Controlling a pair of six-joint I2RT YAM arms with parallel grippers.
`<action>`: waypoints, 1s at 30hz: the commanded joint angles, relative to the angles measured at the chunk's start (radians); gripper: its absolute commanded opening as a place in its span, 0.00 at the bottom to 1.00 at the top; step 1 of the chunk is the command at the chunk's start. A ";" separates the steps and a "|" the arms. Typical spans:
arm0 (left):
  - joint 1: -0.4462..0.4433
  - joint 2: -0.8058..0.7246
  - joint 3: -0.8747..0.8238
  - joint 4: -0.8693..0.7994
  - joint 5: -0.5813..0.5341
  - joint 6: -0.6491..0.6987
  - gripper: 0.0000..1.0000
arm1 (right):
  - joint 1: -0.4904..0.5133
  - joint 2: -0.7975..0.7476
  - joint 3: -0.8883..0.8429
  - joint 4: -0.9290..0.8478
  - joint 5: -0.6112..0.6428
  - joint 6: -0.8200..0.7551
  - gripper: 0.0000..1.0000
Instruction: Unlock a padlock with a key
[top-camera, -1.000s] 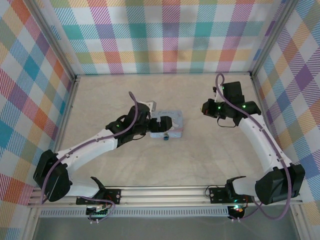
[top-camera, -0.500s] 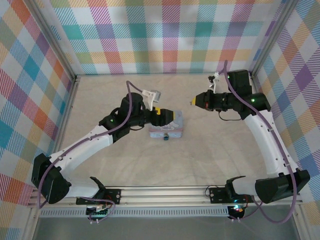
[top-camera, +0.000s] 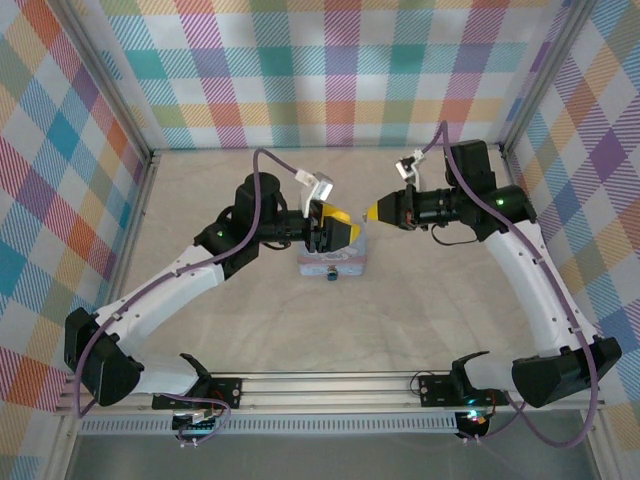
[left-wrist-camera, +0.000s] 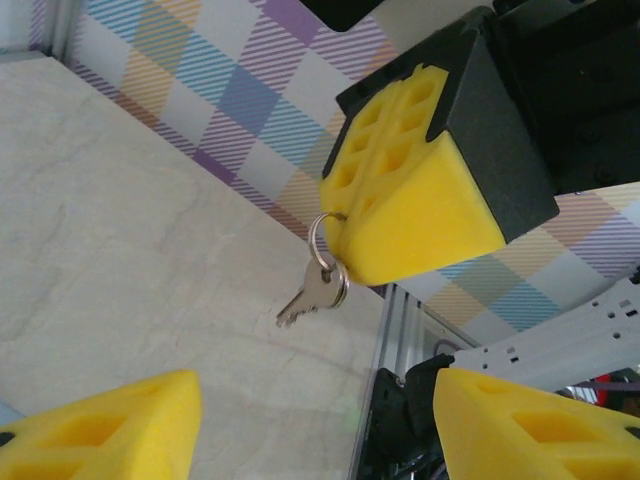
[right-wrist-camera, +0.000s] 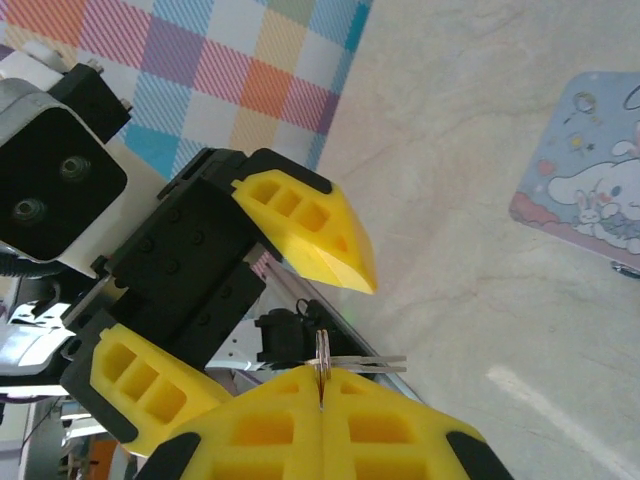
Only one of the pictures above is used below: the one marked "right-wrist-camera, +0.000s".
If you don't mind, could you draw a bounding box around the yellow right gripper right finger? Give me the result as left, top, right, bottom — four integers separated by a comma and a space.
319, 368, 516, 480

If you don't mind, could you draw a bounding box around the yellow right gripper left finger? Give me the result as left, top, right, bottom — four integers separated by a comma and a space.
133, 366, 324, 480

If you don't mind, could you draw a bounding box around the silver key ring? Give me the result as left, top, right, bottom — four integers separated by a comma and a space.
313, 328, 334, 401

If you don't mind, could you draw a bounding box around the plaid backdrop cloth panel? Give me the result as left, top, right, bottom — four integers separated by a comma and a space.
0, 0, 374, 181

